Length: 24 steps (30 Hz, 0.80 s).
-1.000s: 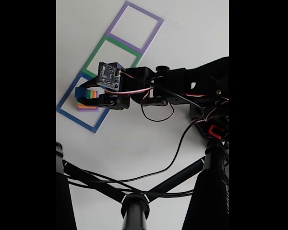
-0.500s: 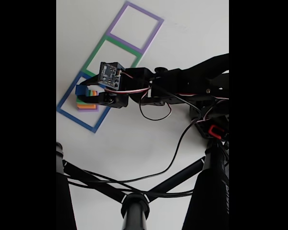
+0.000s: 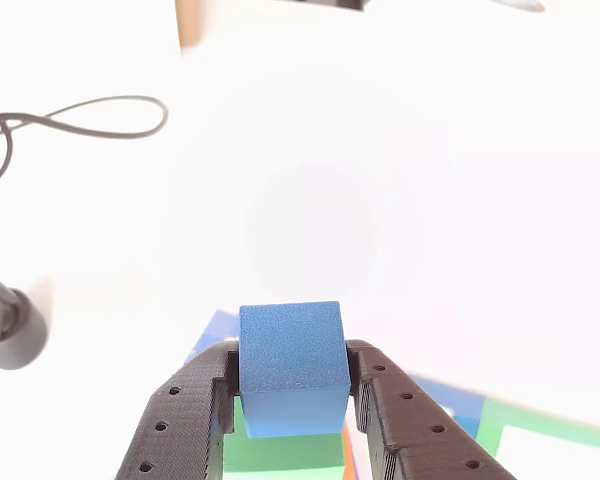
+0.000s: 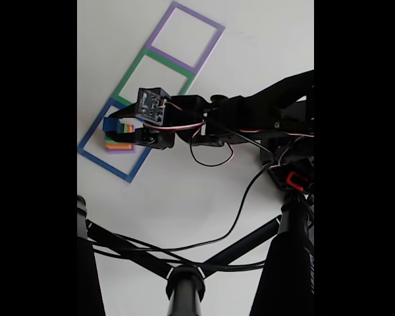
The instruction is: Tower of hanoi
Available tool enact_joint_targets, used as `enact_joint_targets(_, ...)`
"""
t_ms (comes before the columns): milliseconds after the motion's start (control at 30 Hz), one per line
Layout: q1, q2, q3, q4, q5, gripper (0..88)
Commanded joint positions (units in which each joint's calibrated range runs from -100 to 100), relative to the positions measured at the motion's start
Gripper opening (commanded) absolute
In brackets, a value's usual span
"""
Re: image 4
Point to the orange block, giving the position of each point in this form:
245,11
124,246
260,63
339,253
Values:
130,127

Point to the black tripod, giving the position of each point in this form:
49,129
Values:
289,263

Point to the small blue cube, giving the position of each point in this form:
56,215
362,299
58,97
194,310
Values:
110,124

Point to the green cube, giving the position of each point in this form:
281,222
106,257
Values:
122,126

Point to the large purple block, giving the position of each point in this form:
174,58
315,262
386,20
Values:
125,149

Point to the green square frame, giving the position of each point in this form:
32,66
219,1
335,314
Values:
125,84

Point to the red clamp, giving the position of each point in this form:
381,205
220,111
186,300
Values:
291,179

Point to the blue square frame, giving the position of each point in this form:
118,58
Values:
92,145

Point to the purple square frame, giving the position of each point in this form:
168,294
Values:
158,33

